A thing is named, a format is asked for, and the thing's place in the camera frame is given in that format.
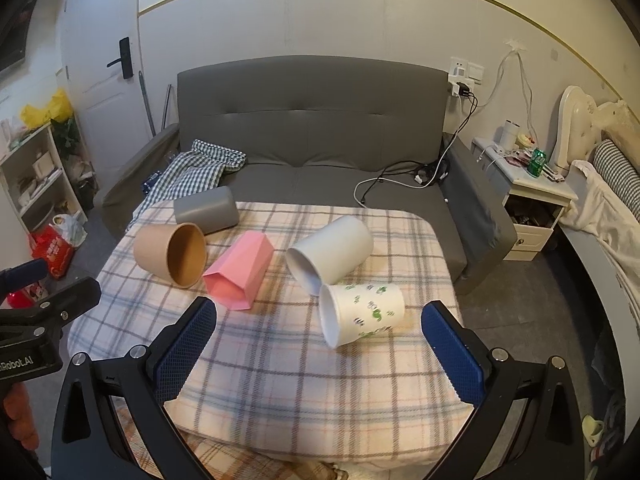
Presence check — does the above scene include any pink hexagonal cup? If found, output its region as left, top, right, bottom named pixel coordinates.
left=203, top=231, right=274, bottom=311

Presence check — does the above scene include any white cup green print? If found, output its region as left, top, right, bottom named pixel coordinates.
left=318, top=283, right=406, bottom=349

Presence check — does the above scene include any brown paper cup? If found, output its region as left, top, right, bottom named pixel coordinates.
left=134, top=222, right=207, bottom=288

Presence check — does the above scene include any white shelf unit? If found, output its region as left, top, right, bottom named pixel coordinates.
left=1, top=124, right=87, bottom=234

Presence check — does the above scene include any red cartoon bag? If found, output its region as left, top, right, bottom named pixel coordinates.
left=6, top=282, right=47, bottom=310

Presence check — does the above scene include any white thermos tumbler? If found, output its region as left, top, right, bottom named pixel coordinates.
left=500, top=119, right=520, bottom=152

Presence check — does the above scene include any red plastic bag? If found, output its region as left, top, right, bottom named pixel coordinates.
left=29, top=226, right=75, bottom=280

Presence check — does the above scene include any white plastic bag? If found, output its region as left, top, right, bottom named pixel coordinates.
left=51, top=214, right=88, bottom=249

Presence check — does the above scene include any bed with white headboard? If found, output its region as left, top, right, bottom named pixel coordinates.
left=551, top=86, right=639, bottom=438

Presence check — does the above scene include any plaid table blanket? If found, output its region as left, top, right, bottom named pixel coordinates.
left=66, top=200, right=474, bottom=480

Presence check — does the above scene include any plain white cup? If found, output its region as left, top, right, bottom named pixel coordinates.
left=285, top=216, right=373, bottom=296

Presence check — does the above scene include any white cable on sofa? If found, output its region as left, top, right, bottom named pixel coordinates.
left=352, top=167, right=449, bottom=207

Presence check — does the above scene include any grey plastic cup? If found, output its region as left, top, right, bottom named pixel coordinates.
left=174, top=186, right=240, bottom=235

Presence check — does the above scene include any checkered green-white cloth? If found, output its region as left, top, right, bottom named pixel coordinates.
left=129, top=139, right=246, bottom=226

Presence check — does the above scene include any wall socket with charger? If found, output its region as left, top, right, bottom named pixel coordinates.
left=448, top=56, right=485, bottom=98

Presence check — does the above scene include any black cable on sofa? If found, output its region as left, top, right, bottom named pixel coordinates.
left=360, top=86, right=478, bottom=208

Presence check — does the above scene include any white bedside cabinet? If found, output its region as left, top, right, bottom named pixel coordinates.
left=472, top=138, right=577, bottom=261

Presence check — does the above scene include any black door handle lock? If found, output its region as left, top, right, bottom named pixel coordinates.
left=106, top=37, right=134, bottom=80

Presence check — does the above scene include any white door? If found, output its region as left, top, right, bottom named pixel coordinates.
left=61, top=0, right=152, bottom=185

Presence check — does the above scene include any grey sofa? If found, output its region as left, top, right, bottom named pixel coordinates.
left=94, top=55, right=516, bottom=295

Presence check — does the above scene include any yellow plastic bag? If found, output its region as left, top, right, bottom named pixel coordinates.
left=20, top=88, right=74, bottom=130

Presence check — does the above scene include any green soda can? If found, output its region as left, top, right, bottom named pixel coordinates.
left=527, top=148, right=547, bottom=178

